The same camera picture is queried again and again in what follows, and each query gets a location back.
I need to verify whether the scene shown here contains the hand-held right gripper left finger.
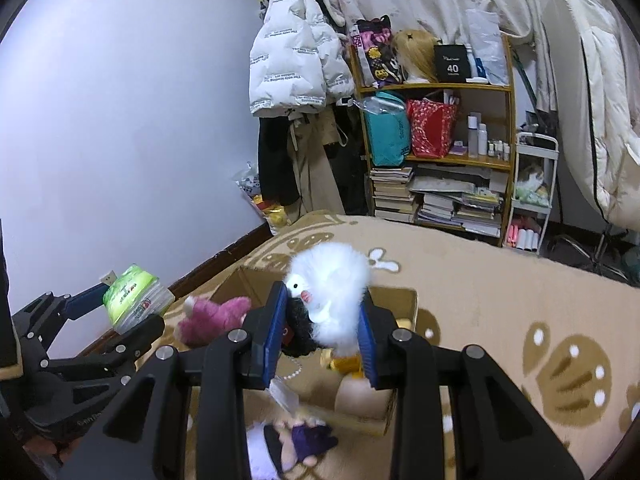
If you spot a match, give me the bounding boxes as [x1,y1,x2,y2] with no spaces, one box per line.
[57,281,291,480]

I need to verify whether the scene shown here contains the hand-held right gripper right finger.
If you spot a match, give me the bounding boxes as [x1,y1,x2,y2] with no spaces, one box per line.
[356,290,586,480]

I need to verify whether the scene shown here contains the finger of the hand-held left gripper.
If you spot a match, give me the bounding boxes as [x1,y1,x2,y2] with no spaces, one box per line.
[42,315,166,378]
[10,282,110,361]

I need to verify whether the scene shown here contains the black fuzzy plush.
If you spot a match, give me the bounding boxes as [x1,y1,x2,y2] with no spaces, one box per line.
[280,297,321,359]

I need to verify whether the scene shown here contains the yellow dog plush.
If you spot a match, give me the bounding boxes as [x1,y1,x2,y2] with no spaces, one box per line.
[327,350,368,378]

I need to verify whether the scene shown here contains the green tissue pack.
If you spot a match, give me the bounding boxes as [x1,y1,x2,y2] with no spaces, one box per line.
[102,264,176,335]

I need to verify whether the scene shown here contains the cardboard box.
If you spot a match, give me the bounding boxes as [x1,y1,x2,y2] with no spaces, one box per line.
[212,265,421,438]

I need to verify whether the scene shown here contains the white fluffy plush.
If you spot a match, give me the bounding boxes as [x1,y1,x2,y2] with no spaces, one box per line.
[284,242,373,356]

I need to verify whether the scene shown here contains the pink plush toy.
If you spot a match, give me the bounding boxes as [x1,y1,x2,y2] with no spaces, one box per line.
[177,295,252,347]

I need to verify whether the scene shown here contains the purple-haired plush doll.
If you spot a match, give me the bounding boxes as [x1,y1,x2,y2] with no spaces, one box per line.
[245,417,341,480]

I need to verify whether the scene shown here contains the beige patterned blanket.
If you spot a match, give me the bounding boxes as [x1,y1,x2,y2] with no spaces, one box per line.
[162,210,640,480]

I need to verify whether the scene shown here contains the clear bag of snacks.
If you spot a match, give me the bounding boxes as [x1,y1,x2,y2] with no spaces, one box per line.
[232,162,291,236]

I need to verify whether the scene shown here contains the stack of old books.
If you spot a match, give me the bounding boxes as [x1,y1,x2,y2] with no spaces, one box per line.
[369,166,418,223]

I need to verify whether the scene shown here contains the pile of magazines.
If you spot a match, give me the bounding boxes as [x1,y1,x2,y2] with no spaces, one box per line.
[407,162,506,238]

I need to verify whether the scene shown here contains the dark hanging clothes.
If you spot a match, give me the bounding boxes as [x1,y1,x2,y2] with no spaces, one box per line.
[325,102,373,216]

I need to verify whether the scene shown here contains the beige hanging coat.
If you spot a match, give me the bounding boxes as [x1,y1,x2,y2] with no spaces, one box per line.
[287,110,346,216]

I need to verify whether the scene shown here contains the black hanging coat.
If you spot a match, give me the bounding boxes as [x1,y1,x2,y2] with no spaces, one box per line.
[257,115,301,207]

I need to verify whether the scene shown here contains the pink and white bottles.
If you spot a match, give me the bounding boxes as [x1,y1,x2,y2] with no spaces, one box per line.
[506,225,542,252]

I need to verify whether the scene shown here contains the teal bag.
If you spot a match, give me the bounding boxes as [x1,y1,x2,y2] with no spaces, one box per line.
[362,91,412,167]

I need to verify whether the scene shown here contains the red patterned bag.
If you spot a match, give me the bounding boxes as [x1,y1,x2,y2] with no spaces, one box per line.
[406,99,460,159]

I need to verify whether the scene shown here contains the white brown plush toy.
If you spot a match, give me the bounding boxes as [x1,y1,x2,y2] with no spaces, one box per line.
[515,164,550,206]

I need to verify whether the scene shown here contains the clear plastic bag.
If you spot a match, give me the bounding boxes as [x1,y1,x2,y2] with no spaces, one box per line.
[352,95,406,117]

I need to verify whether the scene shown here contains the white trolley cart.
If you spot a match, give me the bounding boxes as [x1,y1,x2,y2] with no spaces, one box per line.
[502,131,560,256]

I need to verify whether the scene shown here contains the wooden shelf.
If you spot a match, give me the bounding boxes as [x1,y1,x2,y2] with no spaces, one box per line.
[348,35,517,248]

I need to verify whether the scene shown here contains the white puffer jacket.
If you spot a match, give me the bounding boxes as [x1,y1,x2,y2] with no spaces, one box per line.
[248,0,356,118]

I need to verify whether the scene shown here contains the black pink cartoon bag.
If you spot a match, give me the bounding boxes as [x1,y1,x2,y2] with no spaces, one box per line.
[352,16,406,87]

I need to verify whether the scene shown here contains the blonde wig head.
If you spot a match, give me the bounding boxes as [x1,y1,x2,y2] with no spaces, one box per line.
[391,29,443,84]

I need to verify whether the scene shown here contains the black box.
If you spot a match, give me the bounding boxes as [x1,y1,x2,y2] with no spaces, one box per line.
[433,44,473,83]

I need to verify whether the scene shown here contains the white blue box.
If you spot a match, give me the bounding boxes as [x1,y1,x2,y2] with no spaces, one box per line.
[470,45,488,83]

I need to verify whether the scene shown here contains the white plastic bag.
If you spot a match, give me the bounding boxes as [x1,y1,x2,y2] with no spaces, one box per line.
[466,8,510,86]

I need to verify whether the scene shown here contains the cream padded chair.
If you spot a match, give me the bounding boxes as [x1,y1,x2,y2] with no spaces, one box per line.
[542,0,640,281]

